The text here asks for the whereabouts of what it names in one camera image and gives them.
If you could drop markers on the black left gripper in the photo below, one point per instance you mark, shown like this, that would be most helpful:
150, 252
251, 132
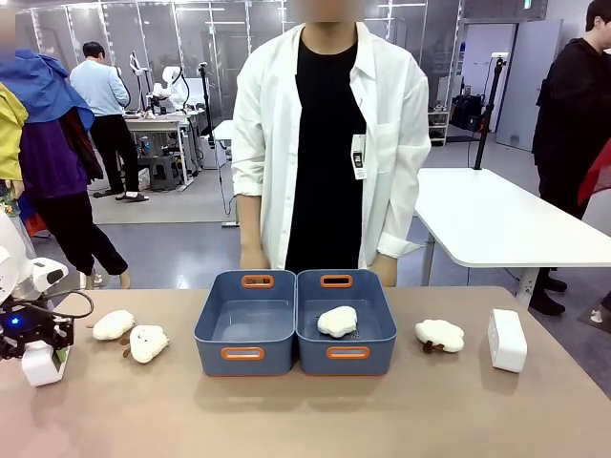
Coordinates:
21, 324

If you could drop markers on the white cloud plush with face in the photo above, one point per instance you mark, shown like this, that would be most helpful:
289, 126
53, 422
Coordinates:
148, 343

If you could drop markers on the person's right forearm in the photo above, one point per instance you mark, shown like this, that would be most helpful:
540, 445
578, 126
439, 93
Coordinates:
249, 224

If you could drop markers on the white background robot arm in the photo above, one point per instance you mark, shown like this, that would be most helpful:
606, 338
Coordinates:
172, 86

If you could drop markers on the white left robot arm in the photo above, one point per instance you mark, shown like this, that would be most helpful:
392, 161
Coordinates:
9, 257

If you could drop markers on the person's right hand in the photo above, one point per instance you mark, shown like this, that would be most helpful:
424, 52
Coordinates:
253, 260

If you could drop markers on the person's left hand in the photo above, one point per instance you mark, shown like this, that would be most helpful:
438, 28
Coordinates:
386, 272

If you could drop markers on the mannequin in blue purple clothes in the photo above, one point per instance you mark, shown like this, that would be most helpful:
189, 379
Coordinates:
52, 157

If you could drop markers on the yellow garment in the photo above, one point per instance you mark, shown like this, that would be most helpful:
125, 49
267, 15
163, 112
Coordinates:
9, 133

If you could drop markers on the grey plastic stool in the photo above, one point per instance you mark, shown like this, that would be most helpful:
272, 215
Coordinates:
164, 172

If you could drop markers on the white workbench desk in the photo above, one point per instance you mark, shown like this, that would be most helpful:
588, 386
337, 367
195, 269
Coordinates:
157, 125

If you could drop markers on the man in light blue shirt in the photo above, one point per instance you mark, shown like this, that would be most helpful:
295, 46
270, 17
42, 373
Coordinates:
102, 95

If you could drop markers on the person in white shirt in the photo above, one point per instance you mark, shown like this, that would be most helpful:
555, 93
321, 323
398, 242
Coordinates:
324, 143

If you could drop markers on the white name badge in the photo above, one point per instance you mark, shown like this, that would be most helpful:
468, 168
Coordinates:
359, 157

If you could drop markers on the white shoe shelf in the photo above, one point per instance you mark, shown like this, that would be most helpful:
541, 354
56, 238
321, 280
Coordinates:
438, 129

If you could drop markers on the white table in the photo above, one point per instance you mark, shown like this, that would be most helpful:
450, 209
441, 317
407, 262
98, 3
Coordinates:
496, 219

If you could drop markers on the black equipment cases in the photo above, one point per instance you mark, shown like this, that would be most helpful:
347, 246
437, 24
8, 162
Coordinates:
468, 112

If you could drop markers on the black tripod stand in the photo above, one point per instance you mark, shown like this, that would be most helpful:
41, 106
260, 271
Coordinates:
489, 110

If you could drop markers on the person in black hoodie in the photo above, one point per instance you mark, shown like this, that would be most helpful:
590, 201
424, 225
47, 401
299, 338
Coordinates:
568, 119

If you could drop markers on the red cloth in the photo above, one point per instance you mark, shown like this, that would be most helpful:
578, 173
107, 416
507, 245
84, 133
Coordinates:
599, 176

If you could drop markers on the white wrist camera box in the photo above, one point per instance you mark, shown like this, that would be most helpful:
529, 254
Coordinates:
45, 274

